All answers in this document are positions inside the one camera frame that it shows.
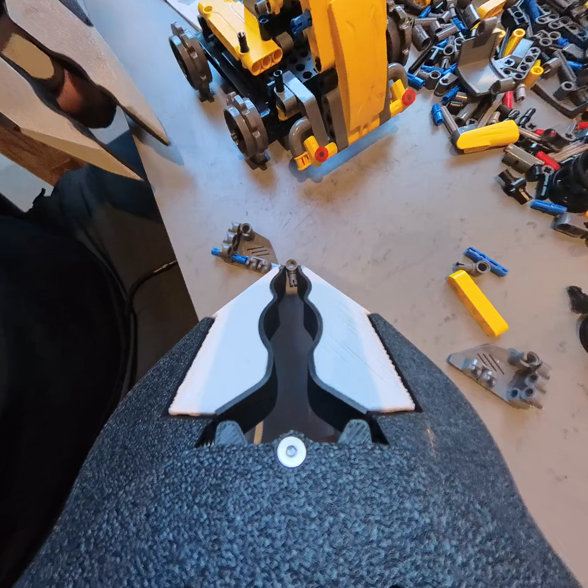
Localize person's trousers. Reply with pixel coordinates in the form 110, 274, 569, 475
28, 152, 199, 377

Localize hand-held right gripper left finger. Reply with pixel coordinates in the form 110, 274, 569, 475
168, 266, 295, 416

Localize blue toy pin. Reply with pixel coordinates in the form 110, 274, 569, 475
463, 247, 511, 277
210, 247, 251, 264

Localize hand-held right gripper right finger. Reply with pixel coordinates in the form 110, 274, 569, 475
294, 266, 416, 414

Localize grey panel with grey connectors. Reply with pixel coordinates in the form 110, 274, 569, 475
447, 344, 553, 410

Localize short yellow toy beam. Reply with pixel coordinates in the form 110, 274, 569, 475
447, 269, 511, 338

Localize pile of small toy connectors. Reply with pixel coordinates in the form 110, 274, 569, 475
406, 0, 588, 242

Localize black cable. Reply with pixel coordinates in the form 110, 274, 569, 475
125, 258, 179, 382

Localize grey panel with blue pins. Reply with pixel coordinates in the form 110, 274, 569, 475
210, 222, 279, 275

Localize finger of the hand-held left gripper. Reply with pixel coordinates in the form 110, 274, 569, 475
0, 51, 144, 182
0, 0, 172, 147

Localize yellow curved toy panel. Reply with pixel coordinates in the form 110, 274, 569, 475
454, 119, 521, 154

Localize yellow black toy vehicle model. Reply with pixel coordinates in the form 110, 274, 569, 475
168, 0, 419, 173

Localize person's left hand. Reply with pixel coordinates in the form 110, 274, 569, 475
56, 69, 119, 131

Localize grey desk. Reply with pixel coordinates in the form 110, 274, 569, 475
85, 0, 588, 570

